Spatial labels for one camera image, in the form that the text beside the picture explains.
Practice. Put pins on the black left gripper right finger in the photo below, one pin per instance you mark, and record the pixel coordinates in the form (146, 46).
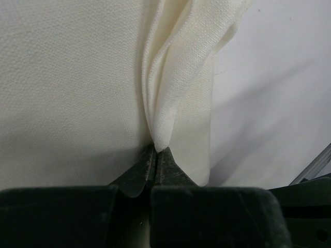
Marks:
(168, 173)

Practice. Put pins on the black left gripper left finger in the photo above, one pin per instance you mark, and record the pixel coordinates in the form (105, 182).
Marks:
(129, 224)

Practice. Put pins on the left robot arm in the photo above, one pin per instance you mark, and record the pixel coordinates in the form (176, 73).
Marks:
(158, 205)

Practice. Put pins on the aluminium front rail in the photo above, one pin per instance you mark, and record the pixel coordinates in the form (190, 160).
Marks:
(314, 168)

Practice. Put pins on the white cloth napkin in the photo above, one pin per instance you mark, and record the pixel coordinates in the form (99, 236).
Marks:
(86, 85)

